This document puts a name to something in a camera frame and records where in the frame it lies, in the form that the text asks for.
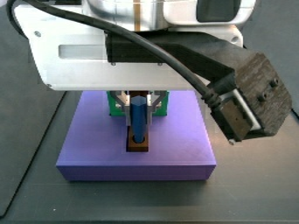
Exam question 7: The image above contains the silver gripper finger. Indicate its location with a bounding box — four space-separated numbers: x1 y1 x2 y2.
108 90 131 126

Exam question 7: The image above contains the white silver gripper body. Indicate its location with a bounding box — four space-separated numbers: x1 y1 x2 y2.
14 3 246 92

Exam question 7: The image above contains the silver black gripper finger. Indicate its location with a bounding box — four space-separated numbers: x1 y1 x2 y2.
146 90 168 125

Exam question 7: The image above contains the blue hexagonal peg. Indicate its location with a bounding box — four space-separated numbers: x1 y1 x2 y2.
131 95 147 144

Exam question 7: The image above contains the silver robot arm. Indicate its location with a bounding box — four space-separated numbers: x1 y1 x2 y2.
11 0 256 91

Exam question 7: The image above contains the brown board with hole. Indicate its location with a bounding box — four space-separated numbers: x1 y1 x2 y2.
127 91 148 152

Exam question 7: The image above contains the green block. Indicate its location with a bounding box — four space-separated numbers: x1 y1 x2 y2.
107 92 170 116

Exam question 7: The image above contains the purple base block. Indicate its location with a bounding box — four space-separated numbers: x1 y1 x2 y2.
56 91 216 181

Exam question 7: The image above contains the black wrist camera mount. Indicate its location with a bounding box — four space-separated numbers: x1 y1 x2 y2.
106 31 292 141

